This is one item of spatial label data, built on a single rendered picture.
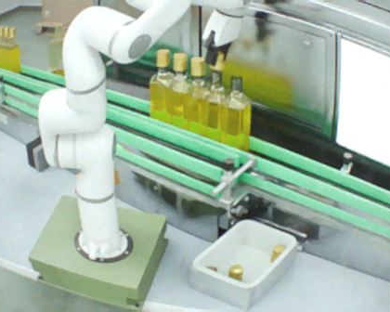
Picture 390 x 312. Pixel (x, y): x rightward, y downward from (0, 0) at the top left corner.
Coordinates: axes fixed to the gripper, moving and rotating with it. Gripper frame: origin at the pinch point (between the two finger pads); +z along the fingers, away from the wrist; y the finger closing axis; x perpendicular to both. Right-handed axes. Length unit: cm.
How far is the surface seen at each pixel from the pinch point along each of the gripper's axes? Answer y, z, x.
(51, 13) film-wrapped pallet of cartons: -234, 195, -348
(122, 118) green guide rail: 6.4, 29.9, -19.5
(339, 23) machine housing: -12.8, -24.0, 24.9
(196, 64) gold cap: 1.6, 4.6, -3.8
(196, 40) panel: -11.9, 6.1, -13.8
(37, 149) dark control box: 22, 49, -43
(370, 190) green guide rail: -3, 9, 53
